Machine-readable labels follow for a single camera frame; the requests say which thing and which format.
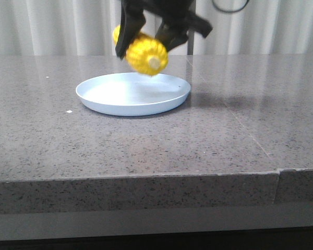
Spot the black cable loop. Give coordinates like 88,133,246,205
211,0,250,14

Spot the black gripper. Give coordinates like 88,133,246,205
115,1,212,59

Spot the yellow corn cob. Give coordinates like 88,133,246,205
124,31,168,76

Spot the white pleated curtain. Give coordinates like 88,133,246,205
0,1,313,56

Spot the light blue round plate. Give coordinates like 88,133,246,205
76,72,191,117

